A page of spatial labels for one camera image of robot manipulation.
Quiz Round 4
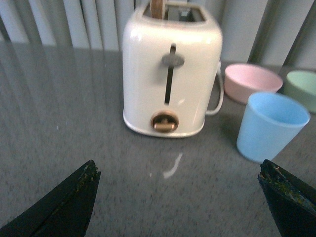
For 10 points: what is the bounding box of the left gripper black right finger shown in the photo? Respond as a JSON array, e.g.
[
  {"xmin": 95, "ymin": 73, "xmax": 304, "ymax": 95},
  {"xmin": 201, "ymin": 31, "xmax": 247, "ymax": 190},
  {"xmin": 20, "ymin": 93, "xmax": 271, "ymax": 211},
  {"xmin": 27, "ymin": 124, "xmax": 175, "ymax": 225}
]
[{"xmin": 258, "ymin": 159, "xmax": 316, "ymax": 237}]

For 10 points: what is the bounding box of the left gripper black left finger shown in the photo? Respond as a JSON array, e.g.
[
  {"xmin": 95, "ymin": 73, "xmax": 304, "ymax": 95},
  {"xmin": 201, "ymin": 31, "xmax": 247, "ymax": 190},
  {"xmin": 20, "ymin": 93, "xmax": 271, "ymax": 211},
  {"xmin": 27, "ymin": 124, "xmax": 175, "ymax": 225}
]
[{"xmin": 0, "ymin": 160, "xmax": 101, "ymax": 237}]

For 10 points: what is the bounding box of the light blue cup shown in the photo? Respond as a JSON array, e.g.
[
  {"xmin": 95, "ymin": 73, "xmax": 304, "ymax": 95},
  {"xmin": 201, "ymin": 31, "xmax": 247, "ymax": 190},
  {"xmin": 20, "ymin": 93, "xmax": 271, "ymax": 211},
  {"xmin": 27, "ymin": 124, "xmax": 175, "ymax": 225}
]
[{"xmin": 237, "ymin": 92, "xmax": 311, "ymax": 163}]

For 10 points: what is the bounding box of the green bowl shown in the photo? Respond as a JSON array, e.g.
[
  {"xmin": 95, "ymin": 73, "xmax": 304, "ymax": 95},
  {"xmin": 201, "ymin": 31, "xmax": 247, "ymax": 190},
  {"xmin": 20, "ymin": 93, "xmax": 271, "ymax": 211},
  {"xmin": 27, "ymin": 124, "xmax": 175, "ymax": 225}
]
[{"xmin": 282, "ymin": 70, "xmax": 316, "ymax": 114}]

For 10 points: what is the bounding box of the pink bowl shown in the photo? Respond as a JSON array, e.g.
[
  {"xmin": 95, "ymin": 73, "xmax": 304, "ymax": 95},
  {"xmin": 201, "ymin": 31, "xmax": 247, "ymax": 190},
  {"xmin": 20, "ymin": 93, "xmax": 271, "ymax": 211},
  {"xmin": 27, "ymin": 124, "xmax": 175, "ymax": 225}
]
[{"xmin": 224, "ymin": 63, "xmax": 283, "ymax": 104}]

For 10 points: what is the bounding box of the cream two-slot toaster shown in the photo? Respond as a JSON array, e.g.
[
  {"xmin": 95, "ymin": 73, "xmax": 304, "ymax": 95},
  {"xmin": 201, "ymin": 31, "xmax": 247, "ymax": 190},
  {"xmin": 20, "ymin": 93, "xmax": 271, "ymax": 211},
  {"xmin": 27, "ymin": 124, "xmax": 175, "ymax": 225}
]
[{"xmin": 122, "ymin": 1, "xmax": 222, "ymax": 138}]

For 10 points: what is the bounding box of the brown toast slice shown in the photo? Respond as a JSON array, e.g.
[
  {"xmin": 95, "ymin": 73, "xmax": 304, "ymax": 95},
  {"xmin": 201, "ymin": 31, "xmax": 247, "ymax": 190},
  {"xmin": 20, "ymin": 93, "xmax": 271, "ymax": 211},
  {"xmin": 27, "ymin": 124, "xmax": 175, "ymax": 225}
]
[{"xmin": 150, "ymin": 0, "xmax": 166, "ymax": 20}]

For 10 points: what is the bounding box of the white toaster power cord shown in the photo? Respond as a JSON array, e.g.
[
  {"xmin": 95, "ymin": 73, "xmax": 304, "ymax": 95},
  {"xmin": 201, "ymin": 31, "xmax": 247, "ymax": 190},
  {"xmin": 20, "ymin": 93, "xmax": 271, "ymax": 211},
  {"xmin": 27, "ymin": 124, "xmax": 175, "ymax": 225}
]
[{"xmin": 205, "ymin": 61, "xmax": 225, "ymax": 117}]

